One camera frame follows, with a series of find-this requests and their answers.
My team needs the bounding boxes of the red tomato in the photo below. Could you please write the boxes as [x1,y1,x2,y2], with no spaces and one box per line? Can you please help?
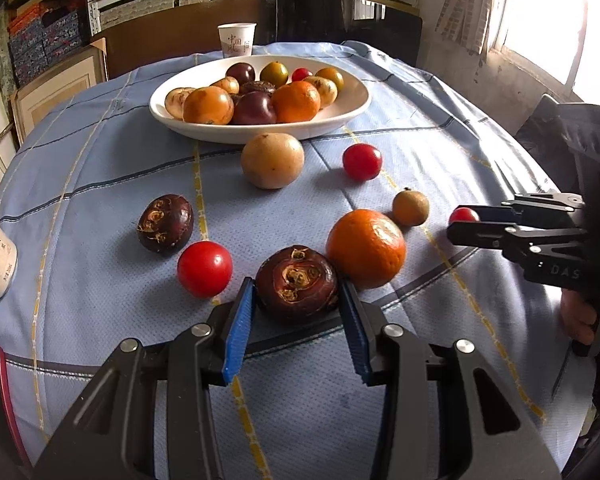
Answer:
[342,143,382,182]
[449,207,480,224]
[291,67,313,82]
[176,240,233,299]

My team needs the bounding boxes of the small tan fruit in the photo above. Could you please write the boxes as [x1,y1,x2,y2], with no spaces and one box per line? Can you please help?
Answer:
[392,188,429,228]

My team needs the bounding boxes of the dark water chestnut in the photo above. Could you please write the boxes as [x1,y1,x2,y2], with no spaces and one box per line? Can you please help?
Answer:
[254,245,337,325]
[136,194,194,256]
[239,81,276,96]

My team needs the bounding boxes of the orange back mandarin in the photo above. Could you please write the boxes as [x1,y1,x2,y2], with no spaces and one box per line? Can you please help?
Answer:
[326,209,406,289]

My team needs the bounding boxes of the pale spotted pear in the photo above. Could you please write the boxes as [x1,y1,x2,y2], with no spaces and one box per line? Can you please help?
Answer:
[303,76,339,108]

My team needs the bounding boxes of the tan round fruit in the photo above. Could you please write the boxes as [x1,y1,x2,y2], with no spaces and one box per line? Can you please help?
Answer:
[240,133,304,190]

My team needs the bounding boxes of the orange persimmon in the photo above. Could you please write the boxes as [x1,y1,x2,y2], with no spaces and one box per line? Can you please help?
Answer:
[315,66,344,92]
[183,86,234,125]

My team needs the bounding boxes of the large front orange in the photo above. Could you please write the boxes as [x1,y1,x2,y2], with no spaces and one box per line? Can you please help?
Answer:
[272,81,322,124]

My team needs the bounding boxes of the dark purple plum back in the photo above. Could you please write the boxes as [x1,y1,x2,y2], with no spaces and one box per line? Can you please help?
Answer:
[232,91,277,126]

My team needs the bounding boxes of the dark purple plum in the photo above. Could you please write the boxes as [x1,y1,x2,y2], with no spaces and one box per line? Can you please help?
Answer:
[225,62,256,86]
[232,91,277,126]

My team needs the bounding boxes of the dark water chestnut front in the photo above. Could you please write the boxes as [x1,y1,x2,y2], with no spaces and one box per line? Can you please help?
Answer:
[239,81,276,96]

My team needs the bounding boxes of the pale spotted fruit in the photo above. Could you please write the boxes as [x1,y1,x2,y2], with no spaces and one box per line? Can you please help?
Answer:
[164,87,195,120]

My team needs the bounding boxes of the small orange fruit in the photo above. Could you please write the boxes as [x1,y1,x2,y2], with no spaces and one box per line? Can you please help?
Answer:
[212,76,240,96]

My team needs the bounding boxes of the dark purple plum front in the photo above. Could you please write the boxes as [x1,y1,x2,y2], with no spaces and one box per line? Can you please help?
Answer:
[225,62,256,86]

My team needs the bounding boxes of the person's right hand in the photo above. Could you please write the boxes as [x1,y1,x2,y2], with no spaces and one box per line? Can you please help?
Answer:
[560,289,597,346]

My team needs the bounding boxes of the blue checked tablecloth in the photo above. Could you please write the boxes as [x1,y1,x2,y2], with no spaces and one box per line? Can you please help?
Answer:
[0,42,595,479]

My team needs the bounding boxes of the dark water chestnut back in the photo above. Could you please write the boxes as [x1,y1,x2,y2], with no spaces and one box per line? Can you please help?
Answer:
[136,194,194,256]

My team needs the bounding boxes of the white oval plate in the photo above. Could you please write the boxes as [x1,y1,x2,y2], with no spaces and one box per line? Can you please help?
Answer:
[149,54,372,144]

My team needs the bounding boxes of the white paper cup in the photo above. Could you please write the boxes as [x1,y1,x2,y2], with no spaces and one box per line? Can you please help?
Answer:
[218,23,257,58]

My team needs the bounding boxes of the cardboard box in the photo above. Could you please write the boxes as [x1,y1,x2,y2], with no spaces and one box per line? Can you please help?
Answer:
[10,38,108,145]

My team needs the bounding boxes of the dark wooden cabinet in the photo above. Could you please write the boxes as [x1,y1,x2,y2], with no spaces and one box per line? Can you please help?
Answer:
[92,0,276,78]

